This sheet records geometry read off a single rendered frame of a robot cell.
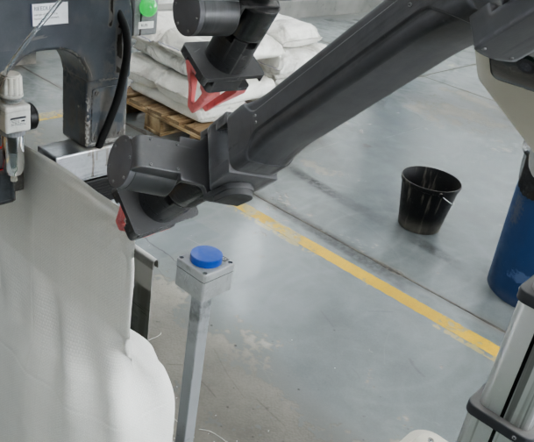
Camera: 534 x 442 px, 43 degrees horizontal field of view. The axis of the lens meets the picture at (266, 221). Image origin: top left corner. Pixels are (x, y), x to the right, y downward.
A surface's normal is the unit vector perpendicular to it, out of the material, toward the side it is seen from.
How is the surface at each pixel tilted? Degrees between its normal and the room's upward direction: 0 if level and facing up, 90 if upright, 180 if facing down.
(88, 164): 90
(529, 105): 130
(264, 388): 0
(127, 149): 72
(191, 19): 88
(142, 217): 47
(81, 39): 90
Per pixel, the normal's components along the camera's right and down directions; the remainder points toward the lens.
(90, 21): 0.72, 0.41
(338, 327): 0.14, -0.87
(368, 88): 0.01, 0.95
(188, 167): 0.64, -0.25
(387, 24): -0.85, -0.10
